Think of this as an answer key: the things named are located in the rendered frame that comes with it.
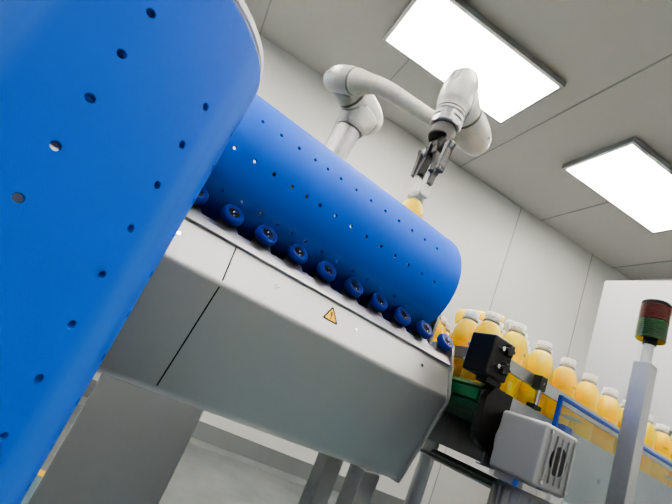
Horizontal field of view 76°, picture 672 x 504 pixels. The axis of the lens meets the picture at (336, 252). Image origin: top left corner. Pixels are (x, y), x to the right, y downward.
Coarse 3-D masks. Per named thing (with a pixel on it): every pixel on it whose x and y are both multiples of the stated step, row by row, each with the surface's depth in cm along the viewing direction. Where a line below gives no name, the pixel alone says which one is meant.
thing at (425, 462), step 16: (480, 400) 94; (496, 400) 95; (512, 400) 97; (448, 416) 148; (480, 416) 92; (496, 416) 94; (528, 416) 100; (544, 416) 103; (432, 432) 144; (448, 432) 148; (464, 432) 152; (480, 432) 92; (432, 448) 138; (464, 448) 151; (480, 448) 93; (432, 464) 137; (448, 464) 109; (464, 464) 126; (480, 464) 91; (416, 480) 135; (480, 480) 100; (496, 480) 116; (416, 496) 133
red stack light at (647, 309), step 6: (642, 306) 108; (648, 306) 106; (654, 306) 105; (660, 306) 104; (666, 306) 104; (642, 312) 107; (648, 312) 105; (654, 312) 104; (660, 312) 104; (666, 312) 104; (660, 318) 103; (666, 318) 103
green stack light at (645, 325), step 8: (640, 320) 106; (648, 320) 104; (656, 320) 103; (640, 328) 105; (648, 328) 104; (656, 328) 103; (664, 328) 103; (640, 336) 105; (648, 336) 103; (656, 336) 102; (664, 336) 102; (664, 344) 103
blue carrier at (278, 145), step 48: (240, 144) 77; (288, 144) 82; (240, 192) 79; (288, 192) 82; (336, 192) 87; (384, 192) 99; (288, 240) 86; (336, 240) 88; (384, 240) 92; (432, 240) 101; (336, 288) 97; (384, 288) 96; (432, 288) 99
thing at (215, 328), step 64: (192, 256) 72; (128, 320) 70; (192, 320) 74; (256, 320) 78; (320, 320) 84; (192, 384) 76; (256, 384) 81; (320, 384) 86; (384, 384) 91; (448, 384) 101; (320, 448) 89; (384, 448) 96
